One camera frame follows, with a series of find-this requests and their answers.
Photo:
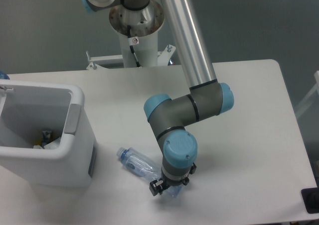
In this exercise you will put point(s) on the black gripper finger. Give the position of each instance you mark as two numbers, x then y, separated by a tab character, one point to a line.
192	170
158	186

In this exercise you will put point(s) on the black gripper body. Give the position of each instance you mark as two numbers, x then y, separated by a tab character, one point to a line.
167	182

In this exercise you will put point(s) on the clear plastic water bottle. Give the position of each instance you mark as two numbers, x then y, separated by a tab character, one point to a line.
139	164

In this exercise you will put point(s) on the white paper wrapper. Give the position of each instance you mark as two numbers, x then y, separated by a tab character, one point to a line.
53	145

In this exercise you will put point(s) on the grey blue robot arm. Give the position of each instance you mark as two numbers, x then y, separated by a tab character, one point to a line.
168	117

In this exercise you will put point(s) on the trash pile inside bin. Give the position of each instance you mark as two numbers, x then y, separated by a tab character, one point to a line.
46	137

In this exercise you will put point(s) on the white plastic trash can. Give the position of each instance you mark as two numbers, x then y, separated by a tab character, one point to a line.
28	108

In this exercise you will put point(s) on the black clamp at table edge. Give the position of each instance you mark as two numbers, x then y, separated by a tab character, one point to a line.
311	199

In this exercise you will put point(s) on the blue object at left edge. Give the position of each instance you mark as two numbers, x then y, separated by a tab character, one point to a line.
4	76

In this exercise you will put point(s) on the white frame at right edge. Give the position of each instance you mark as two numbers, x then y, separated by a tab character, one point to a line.
309	99

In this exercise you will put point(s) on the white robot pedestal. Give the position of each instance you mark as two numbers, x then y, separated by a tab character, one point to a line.
138	36

